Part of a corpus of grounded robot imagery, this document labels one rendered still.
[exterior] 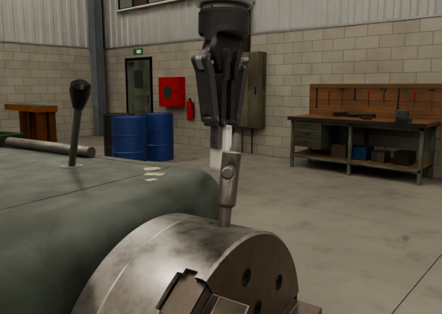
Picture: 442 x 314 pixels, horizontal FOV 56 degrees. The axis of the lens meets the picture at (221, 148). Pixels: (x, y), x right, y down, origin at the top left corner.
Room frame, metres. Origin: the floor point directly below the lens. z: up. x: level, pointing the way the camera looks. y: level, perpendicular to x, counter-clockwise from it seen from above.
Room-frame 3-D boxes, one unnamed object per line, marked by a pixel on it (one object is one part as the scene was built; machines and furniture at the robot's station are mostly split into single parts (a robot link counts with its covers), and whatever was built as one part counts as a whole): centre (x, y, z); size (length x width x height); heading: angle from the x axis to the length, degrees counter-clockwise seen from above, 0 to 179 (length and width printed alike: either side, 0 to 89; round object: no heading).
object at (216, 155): (0.62, 0.00, 1.30); 0.03 x 0.01 x 0.07; 57
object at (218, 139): (0.60, 0.01, 1.33); 0.03 x 0.01 x 0.05; 147
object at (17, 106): (8.71, 4.02, 0.50); 1.61 x 0.44 x 1.00; 49
